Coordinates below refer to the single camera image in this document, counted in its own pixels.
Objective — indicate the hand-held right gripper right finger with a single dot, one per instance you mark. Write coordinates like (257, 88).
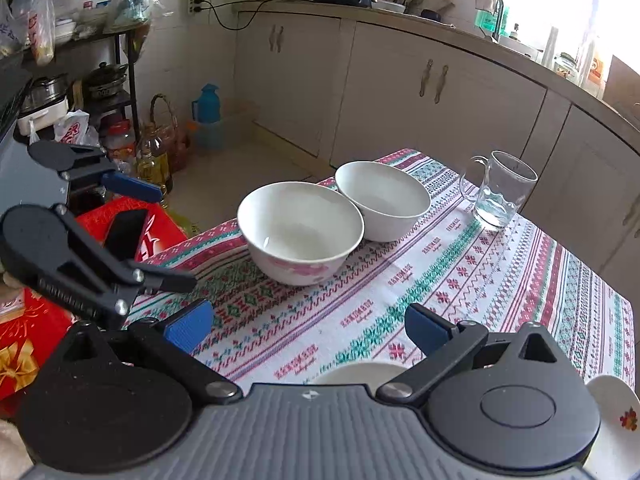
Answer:
(425, 330)

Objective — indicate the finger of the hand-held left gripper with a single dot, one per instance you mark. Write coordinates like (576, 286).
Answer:
(165, 282)
(135, 187)

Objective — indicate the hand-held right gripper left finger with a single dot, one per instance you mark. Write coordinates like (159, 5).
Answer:
(189, 327)

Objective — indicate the white bowl faint floral print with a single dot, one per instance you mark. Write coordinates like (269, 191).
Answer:
(360, 374)

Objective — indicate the plain white bowl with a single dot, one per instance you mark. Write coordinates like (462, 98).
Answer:
(385, 200)

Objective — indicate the white bowl pink floral print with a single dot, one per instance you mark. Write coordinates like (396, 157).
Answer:
(300, 240)

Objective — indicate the flat-rimmed white floral plate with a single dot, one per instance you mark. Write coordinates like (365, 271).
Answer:
(617, 435)

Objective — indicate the cooking oil bottle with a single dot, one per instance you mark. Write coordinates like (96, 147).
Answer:
(152, 165)

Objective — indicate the red lidded plastic jar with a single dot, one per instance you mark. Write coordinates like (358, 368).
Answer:
(120, 142)

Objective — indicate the patterned woven tablecloth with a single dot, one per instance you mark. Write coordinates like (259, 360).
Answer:
(400, 285)

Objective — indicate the wicker basket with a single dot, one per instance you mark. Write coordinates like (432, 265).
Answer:
(175, 145)

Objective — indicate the red and white plastic bag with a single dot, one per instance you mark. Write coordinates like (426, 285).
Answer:
(75, 130)

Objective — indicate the steel steamer pot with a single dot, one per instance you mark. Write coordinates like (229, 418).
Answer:
(45, 97)

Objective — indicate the blue thermos flask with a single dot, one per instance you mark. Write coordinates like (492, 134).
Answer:
(206, 105)

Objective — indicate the black cooking pot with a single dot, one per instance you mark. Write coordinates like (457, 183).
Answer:
(105, 82)

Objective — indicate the black metal shelf rack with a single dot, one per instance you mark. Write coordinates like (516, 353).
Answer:
(131, 65)

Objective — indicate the red gift box gold bow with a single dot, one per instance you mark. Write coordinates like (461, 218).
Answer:
(25, 340)

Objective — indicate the clear glass mug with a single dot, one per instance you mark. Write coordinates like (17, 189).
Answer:
(500, 195)

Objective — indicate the clear bag with yellow contents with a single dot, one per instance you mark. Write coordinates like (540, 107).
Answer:
(41, 25)

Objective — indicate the white power strip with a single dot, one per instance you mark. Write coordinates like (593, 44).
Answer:
(196, 0)

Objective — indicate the kitchen countertop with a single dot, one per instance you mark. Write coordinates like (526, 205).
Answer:
(425, 24)

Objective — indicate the slim white bottle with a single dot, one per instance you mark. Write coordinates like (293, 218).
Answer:
(550, 50)

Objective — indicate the brown cardboard box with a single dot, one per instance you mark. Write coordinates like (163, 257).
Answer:
(622, 87)

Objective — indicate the orange and white carton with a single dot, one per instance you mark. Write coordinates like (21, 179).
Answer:
(596, 67)

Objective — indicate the green dish soap bottle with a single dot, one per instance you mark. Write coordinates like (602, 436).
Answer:
(487, 20)

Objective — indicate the utensil holder with utensils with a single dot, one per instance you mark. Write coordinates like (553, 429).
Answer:
(415, 2)

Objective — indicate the metal kitchen faucet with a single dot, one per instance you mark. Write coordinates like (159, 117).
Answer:
(497, 10)

